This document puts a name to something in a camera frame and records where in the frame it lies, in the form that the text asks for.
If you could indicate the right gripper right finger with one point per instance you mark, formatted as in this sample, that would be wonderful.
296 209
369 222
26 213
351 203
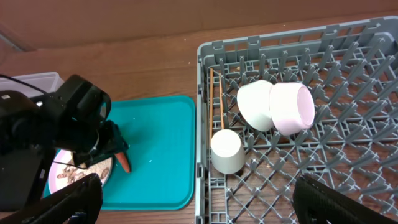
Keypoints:
314 202

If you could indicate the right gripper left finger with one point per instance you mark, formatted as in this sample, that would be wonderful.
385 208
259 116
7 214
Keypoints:
79 202

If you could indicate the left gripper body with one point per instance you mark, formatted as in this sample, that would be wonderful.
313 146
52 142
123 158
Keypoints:
97 145

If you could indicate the orange carrot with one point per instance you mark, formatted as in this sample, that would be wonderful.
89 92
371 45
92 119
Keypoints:
121 157

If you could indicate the white plate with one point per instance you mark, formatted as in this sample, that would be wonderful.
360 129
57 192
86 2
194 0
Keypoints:
62 158

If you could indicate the white cup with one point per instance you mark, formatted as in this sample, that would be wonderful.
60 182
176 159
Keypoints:
227 153

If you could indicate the pink-rimmed white bowl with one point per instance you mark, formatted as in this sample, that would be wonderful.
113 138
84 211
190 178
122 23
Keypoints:
292 108

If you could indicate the wooden chopstick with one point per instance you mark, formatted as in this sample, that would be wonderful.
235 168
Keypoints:
221 102

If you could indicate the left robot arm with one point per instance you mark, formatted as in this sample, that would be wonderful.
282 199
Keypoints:
73 118

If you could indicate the teal plastic tray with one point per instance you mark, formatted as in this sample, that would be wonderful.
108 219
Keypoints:
161 136

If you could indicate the clear plastic bin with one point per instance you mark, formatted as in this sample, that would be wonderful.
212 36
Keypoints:
48 82

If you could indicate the grey plastic dish rack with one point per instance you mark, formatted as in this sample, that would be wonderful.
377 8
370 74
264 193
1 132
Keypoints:
351 72

